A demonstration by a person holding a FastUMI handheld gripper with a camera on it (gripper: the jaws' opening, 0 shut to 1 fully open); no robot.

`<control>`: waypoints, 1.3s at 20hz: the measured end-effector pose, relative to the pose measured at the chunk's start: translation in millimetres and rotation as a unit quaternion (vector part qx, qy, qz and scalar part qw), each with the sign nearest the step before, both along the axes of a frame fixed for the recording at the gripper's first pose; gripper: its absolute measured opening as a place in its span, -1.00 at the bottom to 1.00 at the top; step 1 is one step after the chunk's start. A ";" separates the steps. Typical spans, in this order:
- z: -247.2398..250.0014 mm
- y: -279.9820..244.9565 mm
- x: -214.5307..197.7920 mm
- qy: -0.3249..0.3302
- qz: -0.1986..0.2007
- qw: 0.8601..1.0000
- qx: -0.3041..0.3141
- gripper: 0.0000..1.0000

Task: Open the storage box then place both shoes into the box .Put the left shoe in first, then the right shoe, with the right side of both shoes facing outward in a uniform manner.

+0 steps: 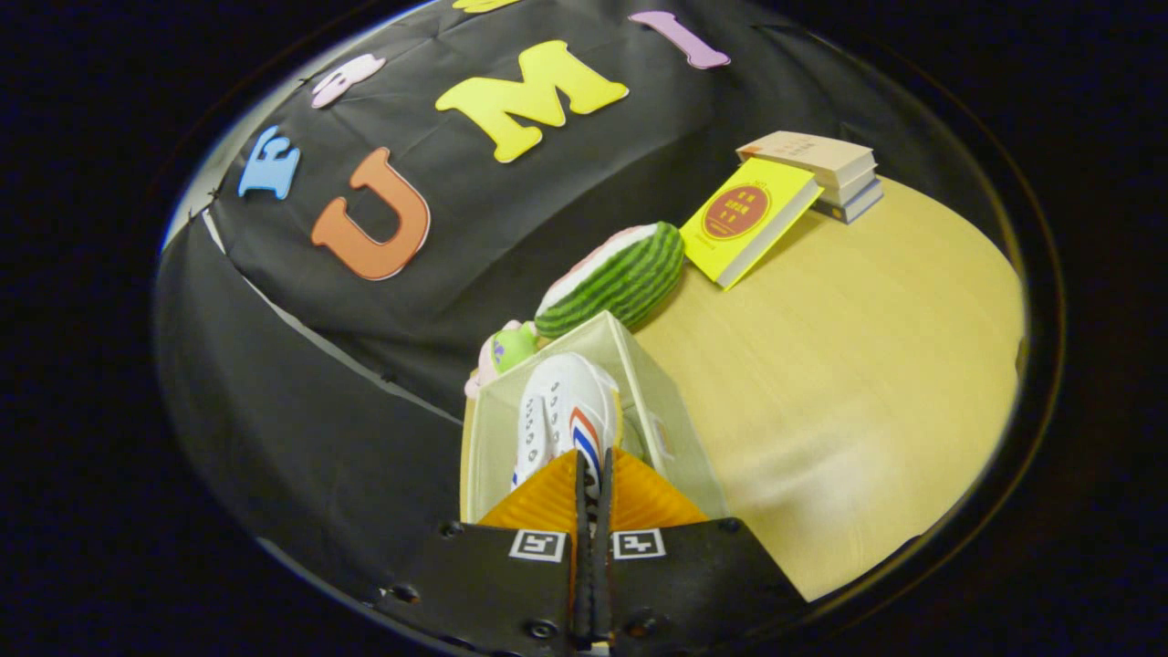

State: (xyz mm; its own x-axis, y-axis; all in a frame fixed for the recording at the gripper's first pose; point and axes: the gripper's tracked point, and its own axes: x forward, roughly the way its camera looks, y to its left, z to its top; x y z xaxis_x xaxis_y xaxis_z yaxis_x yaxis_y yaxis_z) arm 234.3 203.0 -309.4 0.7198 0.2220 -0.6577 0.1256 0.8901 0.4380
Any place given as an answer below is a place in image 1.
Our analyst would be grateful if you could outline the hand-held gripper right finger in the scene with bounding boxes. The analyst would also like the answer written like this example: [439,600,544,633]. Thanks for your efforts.
[595,446,808,654]

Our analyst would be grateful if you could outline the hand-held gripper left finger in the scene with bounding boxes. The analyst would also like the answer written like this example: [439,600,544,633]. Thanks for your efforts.
[374,451,590,652]

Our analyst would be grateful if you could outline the translucent storage box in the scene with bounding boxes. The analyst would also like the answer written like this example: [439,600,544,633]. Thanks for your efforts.
[459,310,728,527]

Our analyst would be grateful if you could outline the white canvas shoe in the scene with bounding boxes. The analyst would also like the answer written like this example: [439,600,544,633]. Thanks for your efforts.
[511,352,624,499]

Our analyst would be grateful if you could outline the black backdrop cloth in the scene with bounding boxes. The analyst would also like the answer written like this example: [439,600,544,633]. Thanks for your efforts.
[155,0,1005,599]

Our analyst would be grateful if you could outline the pink and green plush toy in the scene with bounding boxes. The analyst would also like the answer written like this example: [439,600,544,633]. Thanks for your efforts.
[464,319,541,400]

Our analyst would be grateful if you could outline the watermelon slice plush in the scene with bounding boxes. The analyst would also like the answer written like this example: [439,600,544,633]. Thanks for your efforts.
[534,222,686,339]

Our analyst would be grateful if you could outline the yellow book with red circle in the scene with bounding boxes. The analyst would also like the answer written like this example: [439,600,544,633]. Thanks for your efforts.
[679,157,825,291]

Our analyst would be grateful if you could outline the grey-blue cover book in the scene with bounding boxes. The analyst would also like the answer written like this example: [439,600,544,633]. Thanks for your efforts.
[817,180,884,224]

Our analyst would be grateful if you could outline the white cover book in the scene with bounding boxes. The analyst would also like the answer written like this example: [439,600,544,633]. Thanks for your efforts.
[819,169,880,207]

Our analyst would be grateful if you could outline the tan cover book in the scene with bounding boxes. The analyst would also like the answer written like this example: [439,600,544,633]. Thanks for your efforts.
[736,130,877,191]

